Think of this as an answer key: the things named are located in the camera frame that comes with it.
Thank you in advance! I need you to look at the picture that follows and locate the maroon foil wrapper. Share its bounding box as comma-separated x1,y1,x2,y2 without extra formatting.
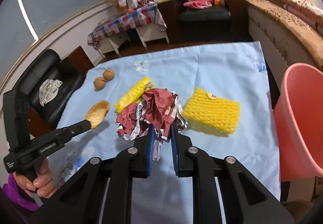
116,88,188,161

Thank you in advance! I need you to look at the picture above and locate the bed with brown cover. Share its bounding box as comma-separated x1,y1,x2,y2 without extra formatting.
245,0,322,73

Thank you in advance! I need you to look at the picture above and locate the walnut shell half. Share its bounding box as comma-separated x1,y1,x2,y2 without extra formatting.
85,100,110,129

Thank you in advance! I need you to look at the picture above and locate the purple sleeve forearm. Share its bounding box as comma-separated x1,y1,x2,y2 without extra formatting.
2,174,39,223

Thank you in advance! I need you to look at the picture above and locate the yellow foam net roll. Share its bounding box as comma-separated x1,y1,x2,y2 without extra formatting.
115,76,154,114

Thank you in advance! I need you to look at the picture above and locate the yellow foam net sleeve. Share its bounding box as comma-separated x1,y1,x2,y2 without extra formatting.
182,88,240,134

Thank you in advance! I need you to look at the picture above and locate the brown walnut left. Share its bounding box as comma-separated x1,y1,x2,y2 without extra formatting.
94,77,106,90

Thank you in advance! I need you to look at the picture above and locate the black leather sofa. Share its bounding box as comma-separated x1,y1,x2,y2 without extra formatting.
14,49,85,128

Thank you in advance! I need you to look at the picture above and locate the rolled floral quilt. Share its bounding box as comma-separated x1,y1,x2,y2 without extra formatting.
271,0,322,32

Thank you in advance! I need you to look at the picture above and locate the plaid covered side table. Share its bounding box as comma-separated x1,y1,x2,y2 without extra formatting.
87,1,167,50

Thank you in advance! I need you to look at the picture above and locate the white cloth on sofa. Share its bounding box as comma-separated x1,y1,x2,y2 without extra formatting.
39,79,62,106

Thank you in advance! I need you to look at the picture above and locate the brown walnut right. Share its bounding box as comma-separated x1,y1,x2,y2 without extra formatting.
102,69,114,81

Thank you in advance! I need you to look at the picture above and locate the left hand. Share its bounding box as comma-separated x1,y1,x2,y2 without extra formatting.
13,158,56,198

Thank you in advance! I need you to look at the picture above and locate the brown walnut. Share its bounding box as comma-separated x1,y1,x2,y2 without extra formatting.
94,77,106,90
102,69,114,81

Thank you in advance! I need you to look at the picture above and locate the pink plastic bucket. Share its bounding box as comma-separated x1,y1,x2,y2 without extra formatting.
273,63,322,182

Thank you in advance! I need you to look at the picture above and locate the black leather armchair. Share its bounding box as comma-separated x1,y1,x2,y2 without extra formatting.
175,0,232,42

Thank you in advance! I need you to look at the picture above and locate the light blue floral tablecloth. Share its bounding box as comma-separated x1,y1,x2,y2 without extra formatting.
58,42,281,223

